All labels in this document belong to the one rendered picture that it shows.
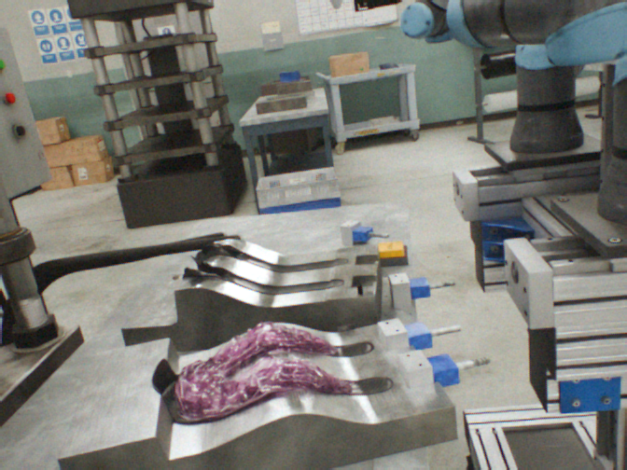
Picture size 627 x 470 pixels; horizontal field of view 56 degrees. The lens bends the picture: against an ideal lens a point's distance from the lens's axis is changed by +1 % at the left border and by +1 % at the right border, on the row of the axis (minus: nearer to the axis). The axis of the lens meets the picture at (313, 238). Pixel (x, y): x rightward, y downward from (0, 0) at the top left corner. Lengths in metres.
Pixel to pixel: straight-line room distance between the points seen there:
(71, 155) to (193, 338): 6.66
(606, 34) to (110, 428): 0.70
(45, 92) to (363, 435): 7.58
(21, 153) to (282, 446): 1.11
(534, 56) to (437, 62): 6.27
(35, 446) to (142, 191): 4.19
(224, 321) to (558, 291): 0.59
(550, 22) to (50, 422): 0.93
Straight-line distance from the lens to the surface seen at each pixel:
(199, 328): 1.15
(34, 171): 1.68
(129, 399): 0.87
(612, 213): 0.91
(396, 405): 0.83
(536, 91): 1.33
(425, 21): 1.39
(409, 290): 1.19
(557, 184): 1.37
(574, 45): 0.60
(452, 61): 7.62
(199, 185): 5.01
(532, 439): 1.81
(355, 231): 1.54
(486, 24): 0.68
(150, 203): 5.15
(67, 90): 8.04
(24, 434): 1.11
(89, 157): 7.66
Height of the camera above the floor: 1.34
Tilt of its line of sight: 19 degrees down
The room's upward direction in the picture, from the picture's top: 9 degrees counter-clockwise
